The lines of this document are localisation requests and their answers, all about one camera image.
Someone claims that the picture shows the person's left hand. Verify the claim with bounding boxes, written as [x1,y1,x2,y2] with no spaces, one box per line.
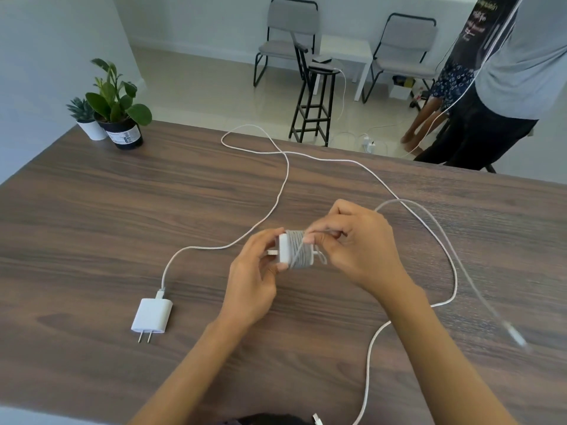
[217,227,289,331]

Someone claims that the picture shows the person's right hand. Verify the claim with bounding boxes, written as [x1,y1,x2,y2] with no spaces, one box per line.
[303,198,419,306]

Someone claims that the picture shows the grey-white braided charger cable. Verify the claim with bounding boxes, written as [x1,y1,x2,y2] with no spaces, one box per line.
[285,198,532,354]

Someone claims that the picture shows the long white charging cable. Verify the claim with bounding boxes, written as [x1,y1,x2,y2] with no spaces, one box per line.
[157,124,458,425]

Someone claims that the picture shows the person's left forearm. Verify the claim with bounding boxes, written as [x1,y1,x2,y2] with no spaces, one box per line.
[128,313,249,425]

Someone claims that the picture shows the person's right forearm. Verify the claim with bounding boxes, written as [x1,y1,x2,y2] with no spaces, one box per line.
[383,280,520,425]

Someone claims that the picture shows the small white box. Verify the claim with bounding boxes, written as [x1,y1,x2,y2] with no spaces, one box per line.
[389,74,419,101]

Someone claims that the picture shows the black bar stool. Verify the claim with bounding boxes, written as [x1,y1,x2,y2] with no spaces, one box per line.
[288,32,342,148]

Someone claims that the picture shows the green plant in black pot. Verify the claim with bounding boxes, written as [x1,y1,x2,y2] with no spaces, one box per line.
[84,58,153,151]

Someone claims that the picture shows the white side table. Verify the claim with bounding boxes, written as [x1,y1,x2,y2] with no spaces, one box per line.
[312,34,374,102]

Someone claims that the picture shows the succulent in white pot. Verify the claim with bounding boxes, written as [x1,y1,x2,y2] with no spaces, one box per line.
[66,97,109,141]

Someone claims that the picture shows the grey folding chair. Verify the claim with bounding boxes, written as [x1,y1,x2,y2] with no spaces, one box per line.
[361,12,439,104]
[253,0,320,88]

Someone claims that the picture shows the long thin white cable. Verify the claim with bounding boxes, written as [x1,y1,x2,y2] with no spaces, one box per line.
[410,0,522,155]

